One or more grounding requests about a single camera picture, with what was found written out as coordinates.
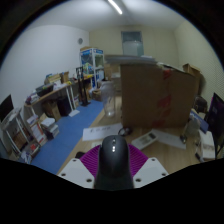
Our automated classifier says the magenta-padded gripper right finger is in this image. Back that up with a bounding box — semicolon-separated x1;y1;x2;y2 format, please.
127;143;170;189

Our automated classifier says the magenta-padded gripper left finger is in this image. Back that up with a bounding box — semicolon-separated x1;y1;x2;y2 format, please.
57;144;103;190

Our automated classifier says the black computer mouse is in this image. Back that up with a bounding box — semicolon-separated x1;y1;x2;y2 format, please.
94;134;135;191

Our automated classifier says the white remote with display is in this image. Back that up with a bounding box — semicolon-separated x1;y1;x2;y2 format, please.
131;130;158;151

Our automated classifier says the blue floor mat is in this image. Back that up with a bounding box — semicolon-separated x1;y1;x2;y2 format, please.
30;99;105;175

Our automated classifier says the plain white paper sheet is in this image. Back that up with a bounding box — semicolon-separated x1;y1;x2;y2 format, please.
152;128;187;150

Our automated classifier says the white paper sheet with writing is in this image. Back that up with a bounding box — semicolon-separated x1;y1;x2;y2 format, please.
82;122;124;142

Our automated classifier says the translucent round container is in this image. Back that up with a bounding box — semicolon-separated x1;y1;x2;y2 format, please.
186;116;201;136

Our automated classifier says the white book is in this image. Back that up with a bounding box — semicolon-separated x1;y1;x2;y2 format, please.
197;129;216;161

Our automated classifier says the blue flat box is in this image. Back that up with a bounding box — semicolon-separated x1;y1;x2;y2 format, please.
189;109;211;135

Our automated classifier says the large cardboard box red tape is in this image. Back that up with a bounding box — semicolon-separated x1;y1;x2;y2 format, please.
105;54;198;130

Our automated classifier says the clear plastic jar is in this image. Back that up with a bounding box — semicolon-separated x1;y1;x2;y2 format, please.
99;79;118;118

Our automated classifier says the open cardboard box on floor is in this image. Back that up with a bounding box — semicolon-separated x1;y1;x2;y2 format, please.
91;88;103;102

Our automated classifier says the black floor stand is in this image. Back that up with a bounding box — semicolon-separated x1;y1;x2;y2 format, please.
75;65;92;107

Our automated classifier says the white cluttered desk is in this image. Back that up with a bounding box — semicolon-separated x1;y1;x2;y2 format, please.
23;71;95;118

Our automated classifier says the black monitor purple screen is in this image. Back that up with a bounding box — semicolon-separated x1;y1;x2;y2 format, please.
205;92;224;138

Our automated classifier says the black dark-screen monitor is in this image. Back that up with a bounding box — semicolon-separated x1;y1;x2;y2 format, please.
0;94;15;123

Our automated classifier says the glass display cabinet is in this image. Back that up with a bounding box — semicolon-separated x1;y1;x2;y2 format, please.
79;47;105;88

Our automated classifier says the small brown cardboard box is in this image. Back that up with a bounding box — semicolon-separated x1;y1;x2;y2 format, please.
182;62;203;96

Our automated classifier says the window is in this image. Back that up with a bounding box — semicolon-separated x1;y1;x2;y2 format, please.
120;30;145;57

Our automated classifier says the ceiling light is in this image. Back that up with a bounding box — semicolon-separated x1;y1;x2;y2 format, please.
107;0;124;16

